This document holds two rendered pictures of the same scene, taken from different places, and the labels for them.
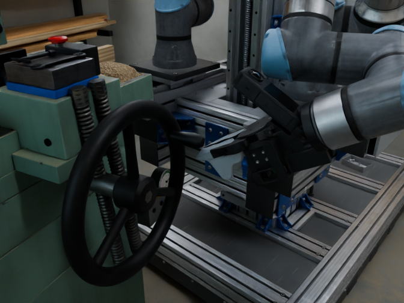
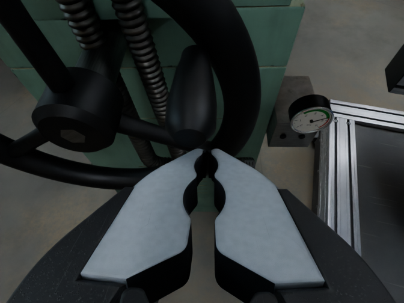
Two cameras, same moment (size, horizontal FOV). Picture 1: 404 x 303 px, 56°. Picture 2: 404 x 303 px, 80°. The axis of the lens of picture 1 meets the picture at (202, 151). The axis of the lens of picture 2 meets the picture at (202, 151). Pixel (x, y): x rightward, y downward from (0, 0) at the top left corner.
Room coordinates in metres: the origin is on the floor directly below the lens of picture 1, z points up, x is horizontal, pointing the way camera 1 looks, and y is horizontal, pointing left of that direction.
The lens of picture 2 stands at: (0.54, -0.06, 0.96)
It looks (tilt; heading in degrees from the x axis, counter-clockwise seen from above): 58 degrees down; 68
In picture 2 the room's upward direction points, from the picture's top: 4 degrees counter-clockwise
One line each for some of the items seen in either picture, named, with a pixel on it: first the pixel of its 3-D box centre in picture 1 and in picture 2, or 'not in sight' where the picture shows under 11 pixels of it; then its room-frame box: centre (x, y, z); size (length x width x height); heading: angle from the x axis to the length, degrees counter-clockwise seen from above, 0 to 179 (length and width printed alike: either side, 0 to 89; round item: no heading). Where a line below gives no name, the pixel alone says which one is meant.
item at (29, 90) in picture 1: (59, 65); not in sight; (0.59, 0.22, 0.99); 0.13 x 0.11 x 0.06; 153
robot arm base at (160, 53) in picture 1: (174, 48); not in sight; (1.30, 0.09, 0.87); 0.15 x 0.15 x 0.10
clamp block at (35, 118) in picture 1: (62, 110); not in sight; (0.59, 0.23, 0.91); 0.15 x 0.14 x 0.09; 153
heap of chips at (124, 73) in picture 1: (110, 68); not in sight; (0.85, 0.21, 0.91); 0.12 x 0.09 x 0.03; 63
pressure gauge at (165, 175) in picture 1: (160, 183); (307, 116); (0.79, 0.10, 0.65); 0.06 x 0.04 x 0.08; 153
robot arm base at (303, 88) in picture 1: (309, 74); not in sight; (0.98, -0.28, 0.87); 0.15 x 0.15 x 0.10
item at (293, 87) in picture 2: (139, 199); (290, 112); (0.82, 0.16, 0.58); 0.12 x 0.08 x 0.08; 63
